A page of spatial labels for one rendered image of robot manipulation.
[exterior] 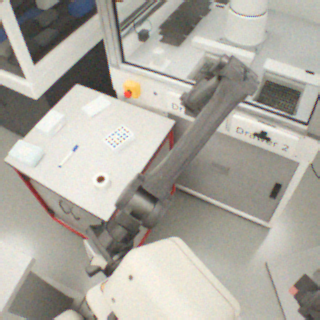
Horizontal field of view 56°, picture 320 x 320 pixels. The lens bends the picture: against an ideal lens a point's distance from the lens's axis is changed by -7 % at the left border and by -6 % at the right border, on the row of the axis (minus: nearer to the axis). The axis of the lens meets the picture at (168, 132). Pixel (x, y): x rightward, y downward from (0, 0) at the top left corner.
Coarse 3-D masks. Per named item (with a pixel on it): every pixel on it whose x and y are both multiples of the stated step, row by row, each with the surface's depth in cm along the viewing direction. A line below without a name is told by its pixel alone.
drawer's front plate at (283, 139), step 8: (232, 120) 135; (240, 120) 132; (248, 120) 131; (232, 128) 138; (240, 128) 136; (248, 128) 133; (256, 128) 131; (264, 128) 129; (272, 128) 128; (240, 136) 140; (248, 136) 137; (272, 136) 129; (280, 136) 127; (288, 136) 125; (264, 144) 135; (272, 144) 133; (280, 144) 130; (288, 144) 128; (296, 144) 126; (288, 152) 131
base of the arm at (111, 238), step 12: (96, 228) 76; (108, 228) 73; (120, 228) 71; (96, 240) 72; (108, 240) 71; (120, 240) 71; (132, 240) 72; (108, 252) 70; (120, 252) 71; (108, 264) 69
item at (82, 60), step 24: (0, 0) 119; (96, 24) 183; (24, 48) 141; (72, 48) 173; (96, 48) 196; (0, 72) 163; (24, 72) 151; (48, 72) 162; (72, 72) 184; (96, 72) 206; (0, 96) 207; (24, 96) 186; (48, 96) 172; (0, 120) 245; (24, 120) 215
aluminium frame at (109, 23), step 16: (96, 0) 125; (112, 0) 123; (112, 16) 128; (112, 32) 135; (112, 48) 142; (112, 64) 150; (128, 64) 147; (160, 80) 142; (176, 80) 139; (240, 112) 131; (256, 112) 127; (272, 112) 125; (288, 128) 124; (304, 128) 120
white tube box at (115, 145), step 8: (120, 128) 148; (128, 128) 148; (112, 136) 145; (120, 136) 146; (128, 136) 145; (104, 144) 146; (112, 144) 143; (120, 144) 142; (128, 144) 147; (112, 152) 143
